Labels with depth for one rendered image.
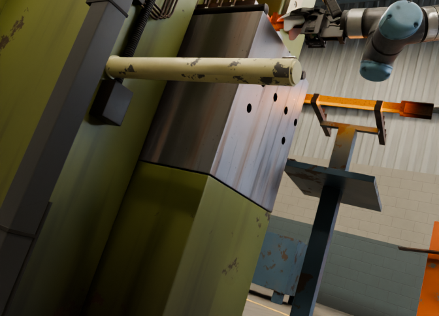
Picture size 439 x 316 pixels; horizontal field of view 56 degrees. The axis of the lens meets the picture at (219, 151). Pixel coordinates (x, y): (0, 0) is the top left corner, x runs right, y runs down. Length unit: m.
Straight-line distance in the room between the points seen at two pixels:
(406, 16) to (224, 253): 0.68
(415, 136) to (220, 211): 8.44
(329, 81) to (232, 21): 9.32
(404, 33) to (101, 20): 0.61
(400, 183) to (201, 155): 8.16
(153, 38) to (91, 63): 0.45
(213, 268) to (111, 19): 0.65
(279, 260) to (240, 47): 3.88
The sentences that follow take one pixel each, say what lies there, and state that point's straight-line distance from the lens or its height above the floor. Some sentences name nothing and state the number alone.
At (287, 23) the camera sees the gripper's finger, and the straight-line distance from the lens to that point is 1.24.
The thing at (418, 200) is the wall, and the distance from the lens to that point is 8.88.
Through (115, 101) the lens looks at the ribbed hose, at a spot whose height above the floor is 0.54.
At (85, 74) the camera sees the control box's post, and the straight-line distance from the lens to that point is 0.63.
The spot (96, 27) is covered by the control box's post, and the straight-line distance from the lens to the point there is 0.65.
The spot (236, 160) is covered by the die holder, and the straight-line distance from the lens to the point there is 1.04.
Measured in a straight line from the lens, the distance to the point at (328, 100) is 1.48.
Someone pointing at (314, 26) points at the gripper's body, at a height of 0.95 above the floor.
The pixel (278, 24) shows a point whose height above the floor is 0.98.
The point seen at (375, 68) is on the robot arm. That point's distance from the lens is 1.07.
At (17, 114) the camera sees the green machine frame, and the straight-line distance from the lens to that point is 1.01.
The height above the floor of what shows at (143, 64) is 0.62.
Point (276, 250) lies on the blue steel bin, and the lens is 4.80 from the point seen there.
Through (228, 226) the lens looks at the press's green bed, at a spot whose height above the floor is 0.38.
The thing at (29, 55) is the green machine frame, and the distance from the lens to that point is 1.10.
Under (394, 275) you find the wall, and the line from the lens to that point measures 8.67.
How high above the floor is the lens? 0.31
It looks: 13 degrees up
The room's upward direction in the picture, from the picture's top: 18 degrees clockwise
